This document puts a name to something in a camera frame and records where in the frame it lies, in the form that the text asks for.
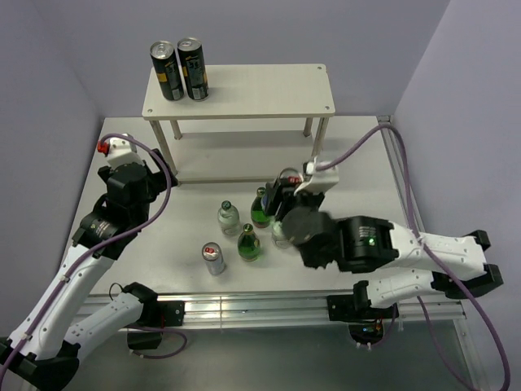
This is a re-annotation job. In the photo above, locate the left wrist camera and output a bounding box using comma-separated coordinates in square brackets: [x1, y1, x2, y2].
[97, 137, 144, 169]

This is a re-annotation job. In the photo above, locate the black can right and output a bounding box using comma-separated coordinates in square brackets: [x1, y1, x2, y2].
[177, 37, 209, 102]

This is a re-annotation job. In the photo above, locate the black can left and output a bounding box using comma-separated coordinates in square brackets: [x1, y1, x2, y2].
[150, 41, 184, 101]

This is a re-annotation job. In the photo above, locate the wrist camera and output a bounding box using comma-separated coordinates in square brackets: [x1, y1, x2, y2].
[97, 137, 144, 169]
[294, 160, 339, 196]

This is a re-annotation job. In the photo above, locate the white two-tier shelf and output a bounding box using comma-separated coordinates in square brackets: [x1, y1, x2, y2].
[142, 64, 335, 183]

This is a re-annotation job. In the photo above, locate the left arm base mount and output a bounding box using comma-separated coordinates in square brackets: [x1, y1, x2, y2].
[126, 301, 188, 360]

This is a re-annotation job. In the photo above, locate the clear soda bottle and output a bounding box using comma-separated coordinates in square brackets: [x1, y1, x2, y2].
[217, 200, 241, 236]
[271, 221, 291, 249]

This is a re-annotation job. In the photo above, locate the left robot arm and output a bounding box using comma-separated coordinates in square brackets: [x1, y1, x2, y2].
[1, 147, 177, 390]

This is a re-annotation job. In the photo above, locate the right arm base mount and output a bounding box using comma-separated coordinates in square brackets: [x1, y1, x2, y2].
[326, 295, 385, 351]

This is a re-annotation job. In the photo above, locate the silver can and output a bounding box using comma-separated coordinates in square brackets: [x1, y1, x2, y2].
[279, 168, 303, 185]
[201, 242, 225, 275]

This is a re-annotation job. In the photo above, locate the green glass bottle front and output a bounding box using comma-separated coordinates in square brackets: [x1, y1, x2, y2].
[237, 223, 261, 261]

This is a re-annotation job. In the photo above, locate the green glass bottle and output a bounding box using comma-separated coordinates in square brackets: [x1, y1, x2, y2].
[237, 223, 261, 261]
[250, 187, 271, 228]

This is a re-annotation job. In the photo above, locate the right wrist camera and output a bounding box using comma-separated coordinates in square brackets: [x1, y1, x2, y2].
[294, 160, 339, 196]

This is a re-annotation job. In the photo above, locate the black can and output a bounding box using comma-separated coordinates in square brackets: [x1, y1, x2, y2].
[177, 37, 209, 102]
[150, 41, 184, 101]

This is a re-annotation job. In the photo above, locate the green glass bottle rear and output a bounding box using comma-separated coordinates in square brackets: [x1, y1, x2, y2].
[250, 187, 271, 228]

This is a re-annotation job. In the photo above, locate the aluminium rail frame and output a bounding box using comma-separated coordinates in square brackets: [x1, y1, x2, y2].
[72, 115, 481, 391]

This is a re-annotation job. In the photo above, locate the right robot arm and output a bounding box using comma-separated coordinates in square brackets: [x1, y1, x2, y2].
[261, 169, 503, 318]

